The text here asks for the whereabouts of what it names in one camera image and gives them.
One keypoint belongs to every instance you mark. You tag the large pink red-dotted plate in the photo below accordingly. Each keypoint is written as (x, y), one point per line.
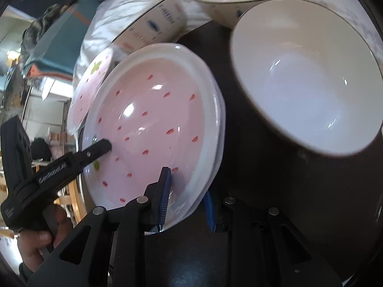
(149, 119)

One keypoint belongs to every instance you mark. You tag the person's left hand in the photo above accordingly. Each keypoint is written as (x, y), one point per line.
(33, 245)

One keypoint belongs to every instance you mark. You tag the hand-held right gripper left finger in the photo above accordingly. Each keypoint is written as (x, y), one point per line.
(165, 197)

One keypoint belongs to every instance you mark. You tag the white plate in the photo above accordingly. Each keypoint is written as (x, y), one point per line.
(223, 116)

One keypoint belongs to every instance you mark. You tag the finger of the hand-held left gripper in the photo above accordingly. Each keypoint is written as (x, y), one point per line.
(89, 154)

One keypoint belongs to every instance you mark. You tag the dark brown mat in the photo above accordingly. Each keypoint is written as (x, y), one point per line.
(254, 170)

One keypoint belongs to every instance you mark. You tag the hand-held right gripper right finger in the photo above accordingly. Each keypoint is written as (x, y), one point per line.
(210, 212)

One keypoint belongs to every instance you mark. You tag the small pink flower plate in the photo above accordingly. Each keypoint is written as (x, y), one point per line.
(86, 95)

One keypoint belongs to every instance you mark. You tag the large white brown-rimmed bowl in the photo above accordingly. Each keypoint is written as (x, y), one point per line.
(299, 80)

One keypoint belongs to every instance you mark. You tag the teal blanket with orange edge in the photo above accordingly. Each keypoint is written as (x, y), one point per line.
(59, 44)

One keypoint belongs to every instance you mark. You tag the pile of grey clothes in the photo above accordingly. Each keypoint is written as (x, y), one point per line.
(45, 21)

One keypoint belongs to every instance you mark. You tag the white nightstand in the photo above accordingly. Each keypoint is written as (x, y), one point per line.
(45, 107)

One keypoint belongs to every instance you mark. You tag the white printed bed sheet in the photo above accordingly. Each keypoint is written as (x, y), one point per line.
(125, 0)

